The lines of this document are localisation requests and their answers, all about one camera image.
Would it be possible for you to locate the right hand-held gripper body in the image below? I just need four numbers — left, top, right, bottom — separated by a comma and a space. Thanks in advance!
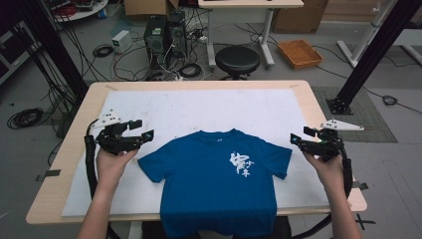
300, 119, 365, 163

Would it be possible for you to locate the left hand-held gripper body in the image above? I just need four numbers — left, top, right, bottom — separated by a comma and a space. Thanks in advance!
89, 109, 144, 156

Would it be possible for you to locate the blue t-shirt with white print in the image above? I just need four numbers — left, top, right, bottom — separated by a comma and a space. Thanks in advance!
137, 128, 294, 239

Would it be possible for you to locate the person's left hand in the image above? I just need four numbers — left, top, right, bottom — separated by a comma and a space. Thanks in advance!
95, 147, 139, 194

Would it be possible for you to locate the person's right hand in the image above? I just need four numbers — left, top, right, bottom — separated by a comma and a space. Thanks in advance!
302, 150, 346, 197

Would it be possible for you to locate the light wooden table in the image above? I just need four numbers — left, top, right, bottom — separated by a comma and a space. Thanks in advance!
25, 79, 368, 239

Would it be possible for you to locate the grey floor mat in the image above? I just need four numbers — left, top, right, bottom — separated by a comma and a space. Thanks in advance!
312, 86, 398, 143

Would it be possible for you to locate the white foam mat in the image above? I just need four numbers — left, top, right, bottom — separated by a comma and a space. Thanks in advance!
61, 89, 330, 218

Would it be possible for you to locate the orange woven basket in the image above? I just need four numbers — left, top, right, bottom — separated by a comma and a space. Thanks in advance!
277, 39, 324, 70

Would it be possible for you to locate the black computer tower green label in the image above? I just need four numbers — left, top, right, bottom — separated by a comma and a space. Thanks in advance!
143, 15, 168, 73

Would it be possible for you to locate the small white device box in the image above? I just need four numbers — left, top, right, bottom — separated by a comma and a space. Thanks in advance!
111, 29, 133, 54

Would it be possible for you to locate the black tape cross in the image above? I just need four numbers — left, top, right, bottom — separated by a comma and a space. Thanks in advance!
354, 213, 377, 231

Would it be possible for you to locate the black round stool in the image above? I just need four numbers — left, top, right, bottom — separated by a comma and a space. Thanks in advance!
214, 45, 262, 82

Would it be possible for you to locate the black metal stand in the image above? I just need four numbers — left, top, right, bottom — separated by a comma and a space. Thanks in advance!
16, 0, 90, 102
326, 0, 422, 117

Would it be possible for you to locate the large cardboard box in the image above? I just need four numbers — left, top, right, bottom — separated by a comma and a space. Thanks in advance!
272, 0, 329, 34

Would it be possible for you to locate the small cardboard box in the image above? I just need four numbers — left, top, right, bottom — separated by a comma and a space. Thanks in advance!
123, 0, 180, 18

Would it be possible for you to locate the round white table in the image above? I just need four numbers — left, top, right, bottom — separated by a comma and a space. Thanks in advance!
43, 0, 109, 23

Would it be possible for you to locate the dark equipment rack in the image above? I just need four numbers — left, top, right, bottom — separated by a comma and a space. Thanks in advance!
0, 19, 38, 85

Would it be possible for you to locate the white desk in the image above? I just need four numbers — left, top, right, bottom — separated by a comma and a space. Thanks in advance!
197, 0, 305, 70

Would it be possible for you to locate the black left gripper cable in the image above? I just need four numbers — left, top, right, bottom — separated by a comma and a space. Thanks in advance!
83, 119, 122, 239

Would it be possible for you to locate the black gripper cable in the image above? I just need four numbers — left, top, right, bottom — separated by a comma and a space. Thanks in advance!
83, 119, 122, 239
292, 138, 353, 239

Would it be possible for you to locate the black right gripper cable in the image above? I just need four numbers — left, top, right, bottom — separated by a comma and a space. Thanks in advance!
292, 138, 353, 239

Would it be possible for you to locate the small black cable coil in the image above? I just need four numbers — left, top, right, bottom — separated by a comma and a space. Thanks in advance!
92, 44, 115, 59

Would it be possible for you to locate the long black floor cable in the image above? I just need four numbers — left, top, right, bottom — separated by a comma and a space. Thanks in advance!
361, 85, 422, 116

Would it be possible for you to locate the large black cable coil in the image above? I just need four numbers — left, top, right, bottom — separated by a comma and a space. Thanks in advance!
6, 107, 45, 130

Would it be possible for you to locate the white metal frame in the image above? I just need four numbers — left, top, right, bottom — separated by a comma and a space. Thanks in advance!
336, 0, 399, 68

